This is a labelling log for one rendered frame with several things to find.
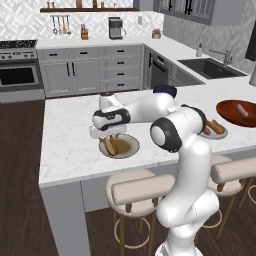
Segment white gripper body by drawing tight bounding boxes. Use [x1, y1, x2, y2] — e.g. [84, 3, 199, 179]
[89, 123, 130, 140]

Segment tan bun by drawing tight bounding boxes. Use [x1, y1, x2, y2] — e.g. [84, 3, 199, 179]
[206, 119, 226, 135]
[102, 137, 116, 157]

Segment beige round plate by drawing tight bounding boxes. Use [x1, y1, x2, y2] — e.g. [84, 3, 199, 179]
[98, 133, 141, 160]
[199, 122, 230, 141]

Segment red-brown bowl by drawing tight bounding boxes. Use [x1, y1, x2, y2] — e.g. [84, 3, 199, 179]
[215, 99, 256, 129]

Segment pink sausage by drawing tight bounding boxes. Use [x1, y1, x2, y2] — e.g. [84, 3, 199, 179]
[236, 104, 250, 119]

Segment grey base cupboard run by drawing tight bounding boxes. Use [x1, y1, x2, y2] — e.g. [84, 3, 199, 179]
[36, 44, 145, 99]

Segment beige cushioned bar stool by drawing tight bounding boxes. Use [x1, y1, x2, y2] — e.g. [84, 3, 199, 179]
[247, 178, 256, 205]
[199, 154, 256, 240]
[105, 168, 177, 256]

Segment grey cupboard below sink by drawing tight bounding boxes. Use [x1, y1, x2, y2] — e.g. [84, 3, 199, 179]
[167, 62, 205, 88]

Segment grey kitchen island base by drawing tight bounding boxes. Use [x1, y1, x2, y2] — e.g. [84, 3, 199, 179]
[39, 163, 181, 256]

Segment wooden knife block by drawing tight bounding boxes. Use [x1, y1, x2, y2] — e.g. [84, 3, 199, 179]
[80, 23, 90, 41]

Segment black steel coffee machine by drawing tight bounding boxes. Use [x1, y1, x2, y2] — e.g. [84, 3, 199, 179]
[108, 16, 128, 41]

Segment steel stove with oven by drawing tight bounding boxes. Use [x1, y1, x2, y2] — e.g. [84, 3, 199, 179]
[0, 39, 46, 104]

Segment small potted plant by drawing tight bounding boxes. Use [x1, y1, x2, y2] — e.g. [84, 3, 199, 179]
[151, 28, 163, 40]

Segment dark sink basin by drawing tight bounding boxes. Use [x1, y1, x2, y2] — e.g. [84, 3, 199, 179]
[177, 57, 248, 80]

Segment pale soap bottle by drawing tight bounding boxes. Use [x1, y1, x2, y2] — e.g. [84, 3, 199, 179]
[195, 42, 204, 58]

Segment steel tap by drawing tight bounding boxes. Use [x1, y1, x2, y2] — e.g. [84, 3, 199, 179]
[209, 48, 234, 67]

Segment grey cylinder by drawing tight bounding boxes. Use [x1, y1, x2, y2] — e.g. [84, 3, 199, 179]
[248, 64, 256, 87]

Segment dark panel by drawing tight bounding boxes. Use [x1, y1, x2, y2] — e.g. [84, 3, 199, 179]
[245, 18, 256, 63]

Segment rail with hanging tools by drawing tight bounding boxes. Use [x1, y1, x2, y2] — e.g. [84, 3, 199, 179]
[49, 14, 72, 36]

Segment dark wooden wall shelf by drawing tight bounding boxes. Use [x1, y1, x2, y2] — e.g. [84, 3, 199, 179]
[39, 7, 141, 14]

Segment grey wall cupboards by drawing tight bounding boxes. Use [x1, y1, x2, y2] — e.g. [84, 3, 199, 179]
[133, 0, 248, 27]

